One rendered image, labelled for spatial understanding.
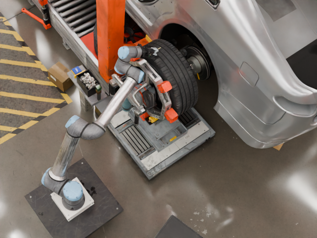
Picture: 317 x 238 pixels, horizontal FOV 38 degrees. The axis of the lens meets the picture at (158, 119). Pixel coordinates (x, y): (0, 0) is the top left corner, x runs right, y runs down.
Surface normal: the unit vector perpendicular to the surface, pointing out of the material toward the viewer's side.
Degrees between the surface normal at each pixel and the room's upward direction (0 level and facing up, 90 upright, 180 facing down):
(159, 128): 0
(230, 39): 80
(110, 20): 90
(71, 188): 10
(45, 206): 0
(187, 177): 0
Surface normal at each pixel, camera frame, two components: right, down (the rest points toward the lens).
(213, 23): -0.77, 0.41
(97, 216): 0.10, -0.48
